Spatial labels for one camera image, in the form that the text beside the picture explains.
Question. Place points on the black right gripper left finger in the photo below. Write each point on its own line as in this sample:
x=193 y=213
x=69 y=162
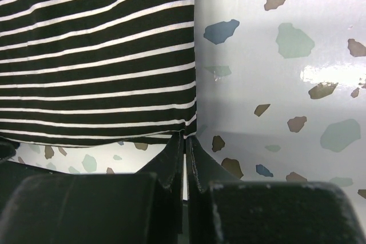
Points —
x=168 y=166

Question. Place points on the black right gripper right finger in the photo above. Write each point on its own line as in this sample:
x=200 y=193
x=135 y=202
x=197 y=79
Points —
x=214 y=198

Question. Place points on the black white striped tank top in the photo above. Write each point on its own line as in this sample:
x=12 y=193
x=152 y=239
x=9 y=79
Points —
x=78 y=73

